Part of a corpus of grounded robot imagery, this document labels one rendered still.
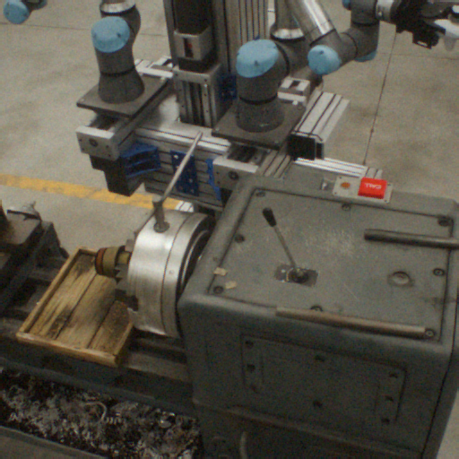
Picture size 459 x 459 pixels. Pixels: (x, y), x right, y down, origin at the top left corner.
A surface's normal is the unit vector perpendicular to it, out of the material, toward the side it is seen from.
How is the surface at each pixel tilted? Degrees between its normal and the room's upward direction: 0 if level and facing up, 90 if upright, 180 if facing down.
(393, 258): 0
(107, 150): 90
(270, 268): 0
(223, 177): 90
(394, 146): 0
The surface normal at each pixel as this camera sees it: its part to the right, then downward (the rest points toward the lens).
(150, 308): -0.32, 0.47
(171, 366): -0.07, -0.72
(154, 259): -0.23, -0.25
